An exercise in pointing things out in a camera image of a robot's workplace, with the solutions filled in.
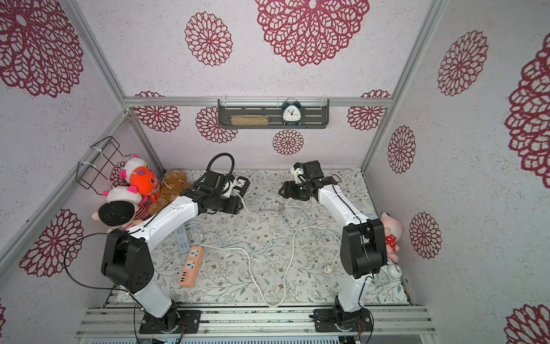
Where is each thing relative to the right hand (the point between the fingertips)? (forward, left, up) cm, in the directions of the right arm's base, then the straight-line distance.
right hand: (284, 189), depth 90 cm
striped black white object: (-1, +18, +4) cm, 18 cm away
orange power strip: (-32, +36, -14) cm, 50 cm away
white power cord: (-34, +11, -15) cm, 39 cm away
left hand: (-7, +20, -3) cm, 21 cm away
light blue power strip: (-19, +42, -14) cm, 48 cm away
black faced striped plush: (-13, +61, +4) cm, 62 cm away
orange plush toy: (-1, +57, +6) cm, 58 cm away
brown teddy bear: (+11, +55, -8) cm, 56 cm away
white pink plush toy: (+11, +70, +4) cm, 71 cm away
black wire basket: (-7, +67, +16) cm, 70 cm away
